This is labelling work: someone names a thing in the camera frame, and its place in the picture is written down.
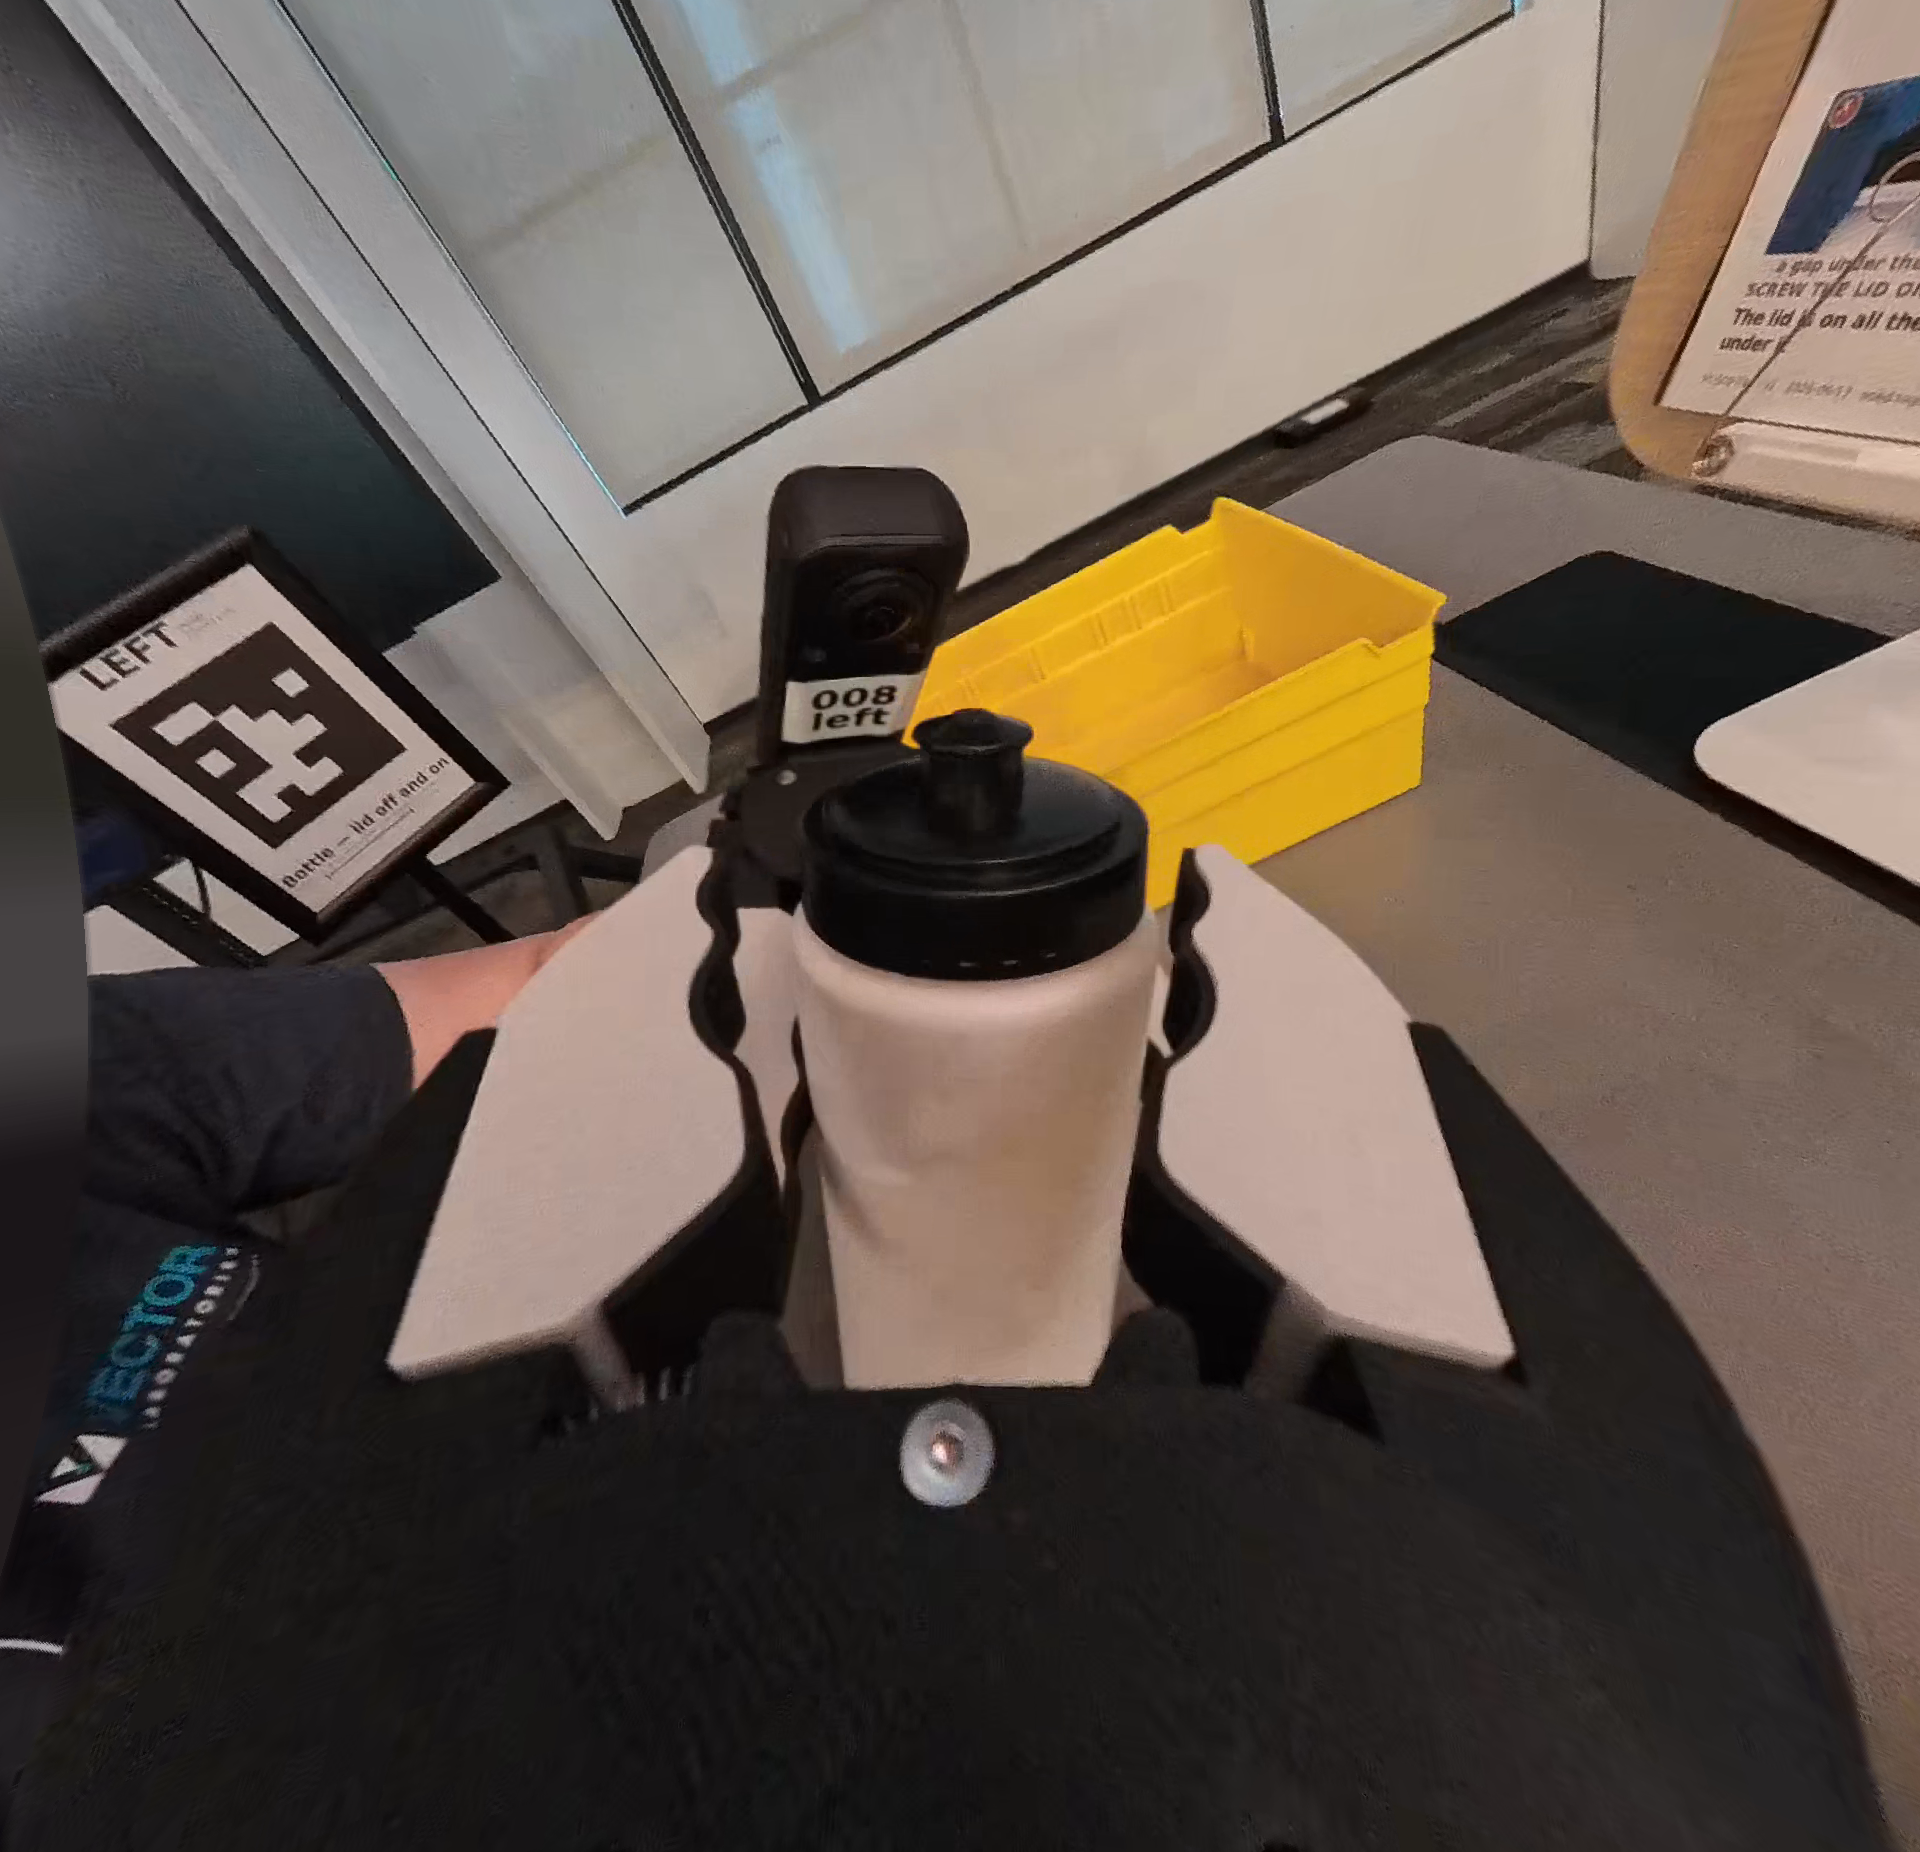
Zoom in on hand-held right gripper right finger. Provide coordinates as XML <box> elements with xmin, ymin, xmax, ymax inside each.
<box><xmin>1118</xmin><ymin>842</ymin><xmax>1517</xmax><ymax>1374</ymax></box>

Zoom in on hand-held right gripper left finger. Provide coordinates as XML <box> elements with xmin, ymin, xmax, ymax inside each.
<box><xmin>389</xmin><ymin>842</ymin><xmax>799</xmax><ymax>1382</ymax></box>

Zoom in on black bottle lid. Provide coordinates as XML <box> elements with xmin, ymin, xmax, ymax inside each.
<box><xmin>800</xmin><ymin>710</ymin><xmax>1153</xmax><ymax>977</ymax></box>

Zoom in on white plastic bottle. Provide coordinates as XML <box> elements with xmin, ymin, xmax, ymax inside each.
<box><xmin>788</xmin><ymin>908</ymin><xmax>1167</xmax><ymax>1389</ymax></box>

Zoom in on person's left forearm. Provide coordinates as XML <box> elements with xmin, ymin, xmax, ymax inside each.
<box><xmin>376</xmin><ymin>917</ymin><xmax>618</xmax><ymax>1088</ymax></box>

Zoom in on yellow plastic bin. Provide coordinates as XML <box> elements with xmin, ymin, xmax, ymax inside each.
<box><xmin>908</xmin><ymin>495</ymin><xmax>1450</xmax><ymax>911</ymax></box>

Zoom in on sign on black easel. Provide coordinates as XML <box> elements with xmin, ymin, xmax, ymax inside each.
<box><xmin>43</xmin><ymin>525</ymin><xmax>517</xmax><ymax>947</ymax></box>

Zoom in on wooden edged instruction board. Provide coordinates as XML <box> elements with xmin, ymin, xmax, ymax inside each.
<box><xmin>1608</xmin><ymin>0</ymin><xmax>1920</xmax><ymax>508</ymax></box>

